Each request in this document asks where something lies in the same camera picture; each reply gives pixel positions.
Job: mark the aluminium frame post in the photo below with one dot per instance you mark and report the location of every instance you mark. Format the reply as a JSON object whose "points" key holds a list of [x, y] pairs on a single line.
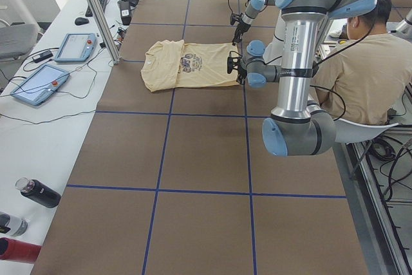
{"points": [[103, 27]]}

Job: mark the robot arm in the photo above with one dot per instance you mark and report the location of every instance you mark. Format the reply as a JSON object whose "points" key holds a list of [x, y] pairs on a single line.
{"points": [[297, 125], [244, 20]]}

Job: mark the white chair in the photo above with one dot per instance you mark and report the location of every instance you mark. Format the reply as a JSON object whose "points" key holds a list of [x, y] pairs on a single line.
{"points": [[351, 132]]}

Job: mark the clear grey bottle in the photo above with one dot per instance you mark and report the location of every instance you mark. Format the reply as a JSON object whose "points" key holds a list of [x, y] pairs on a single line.
{"points": [[12, 225]]}

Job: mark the brown table mat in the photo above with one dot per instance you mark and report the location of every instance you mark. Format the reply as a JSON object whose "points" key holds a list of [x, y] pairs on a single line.
{"points": [[179, 181]]}

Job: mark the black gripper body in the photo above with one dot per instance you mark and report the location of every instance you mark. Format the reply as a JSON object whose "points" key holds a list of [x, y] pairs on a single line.
{"points": [[242, 69], [242, 28]]}

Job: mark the beige long-sleeve graphic shirt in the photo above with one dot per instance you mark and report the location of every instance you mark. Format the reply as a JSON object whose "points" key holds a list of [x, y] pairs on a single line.
{"points": [[176, 64]]}

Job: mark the black water bottle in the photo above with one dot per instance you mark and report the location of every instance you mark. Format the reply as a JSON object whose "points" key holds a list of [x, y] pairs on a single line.
{"points": [[38, 192]]}

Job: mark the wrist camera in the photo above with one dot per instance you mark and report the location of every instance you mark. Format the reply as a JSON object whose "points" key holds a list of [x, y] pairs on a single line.
{"points": [[236, 18], [233, 61]]}

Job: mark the black computer mouse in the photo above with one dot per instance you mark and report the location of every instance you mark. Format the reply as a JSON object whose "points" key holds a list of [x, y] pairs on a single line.
{"points": [[81, 21]]}

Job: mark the seated person in beige shirt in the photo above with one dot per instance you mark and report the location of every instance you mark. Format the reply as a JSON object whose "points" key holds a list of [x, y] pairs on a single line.
{"points": [[368, 73]]}

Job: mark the far blue teach pendant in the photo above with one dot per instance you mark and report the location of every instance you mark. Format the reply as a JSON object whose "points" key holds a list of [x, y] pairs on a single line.
{"points": [[76, 47]]}

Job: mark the blue teach pendant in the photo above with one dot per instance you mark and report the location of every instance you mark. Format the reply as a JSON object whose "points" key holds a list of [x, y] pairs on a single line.
{"points": [[76, 47], [40, 85]]}

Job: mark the red bottle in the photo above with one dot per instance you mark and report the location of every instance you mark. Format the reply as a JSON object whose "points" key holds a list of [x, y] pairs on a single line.
{"points": [[18, 251]]}

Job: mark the near blue teach pendant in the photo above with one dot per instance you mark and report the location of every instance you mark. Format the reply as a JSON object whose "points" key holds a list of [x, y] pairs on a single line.
{"points": [[40, 85]]}

